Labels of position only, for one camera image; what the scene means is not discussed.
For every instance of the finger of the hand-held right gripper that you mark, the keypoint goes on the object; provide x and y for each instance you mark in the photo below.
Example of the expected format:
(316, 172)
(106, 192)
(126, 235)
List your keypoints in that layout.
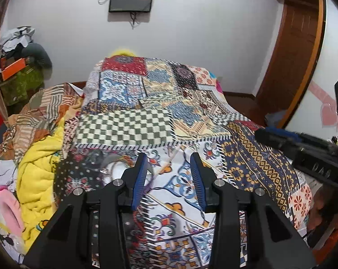
(275, 143)
(286, 133)

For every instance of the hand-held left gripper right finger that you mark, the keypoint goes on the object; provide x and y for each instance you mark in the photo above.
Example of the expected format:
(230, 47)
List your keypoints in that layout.
(198, 179)

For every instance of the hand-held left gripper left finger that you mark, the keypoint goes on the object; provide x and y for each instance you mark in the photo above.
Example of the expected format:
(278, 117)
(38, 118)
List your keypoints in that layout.
(138, 179)

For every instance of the pale blue cloth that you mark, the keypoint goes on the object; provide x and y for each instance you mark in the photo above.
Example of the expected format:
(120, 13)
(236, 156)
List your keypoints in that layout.
(274, 119)

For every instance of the colourful patchwork blanket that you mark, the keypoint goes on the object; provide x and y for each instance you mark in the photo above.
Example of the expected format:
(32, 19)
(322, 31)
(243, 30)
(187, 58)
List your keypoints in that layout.
(163, 112)

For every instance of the wooden door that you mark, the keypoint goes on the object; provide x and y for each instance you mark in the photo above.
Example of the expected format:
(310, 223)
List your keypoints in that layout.
(295, 47)

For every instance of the yellow fleece blanket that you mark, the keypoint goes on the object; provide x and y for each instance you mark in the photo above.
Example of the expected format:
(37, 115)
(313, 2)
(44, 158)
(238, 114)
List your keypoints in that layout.
(37, 173)

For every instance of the brown striped blanket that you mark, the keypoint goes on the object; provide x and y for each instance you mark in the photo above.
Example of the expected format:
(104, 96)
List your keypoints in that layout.
(42, 109)

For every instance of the yellow plush object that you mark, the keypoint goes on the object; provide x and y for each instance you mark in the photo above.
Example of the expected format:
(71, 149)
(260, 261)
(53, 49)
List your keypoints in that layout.
(122, 53)

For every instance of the pink fluffy cloth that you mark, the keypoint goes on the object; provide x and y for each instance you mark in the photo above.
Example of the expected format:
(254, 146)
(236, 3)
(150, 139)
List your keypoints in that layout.
(10, 210)

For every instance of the white cartoon print cloth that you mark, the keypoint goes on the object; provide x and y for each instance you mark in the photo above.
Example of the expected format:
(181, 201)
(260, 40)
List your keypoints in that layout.
(0, 168)

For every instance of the grey garment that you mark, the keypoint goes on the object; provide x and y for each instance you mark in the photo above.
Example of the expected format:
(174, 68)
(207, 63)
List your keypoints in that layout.
(38, 56)

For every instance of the orange box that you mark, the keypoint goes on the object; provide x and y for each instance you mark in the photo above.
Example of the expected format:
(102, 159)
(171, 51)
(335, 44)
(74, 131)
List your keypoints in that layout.
(14, 69)

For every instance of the pile of clothes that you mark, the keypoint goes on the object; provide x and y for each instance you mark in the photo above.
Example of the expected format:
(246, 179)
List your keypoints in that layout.
(14, 36)

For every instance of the pink wall sticker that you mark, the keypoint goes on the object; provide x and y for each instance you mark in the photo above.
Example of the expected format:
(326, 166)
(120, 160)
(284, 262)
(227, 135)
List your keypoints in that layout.
(326, 106)

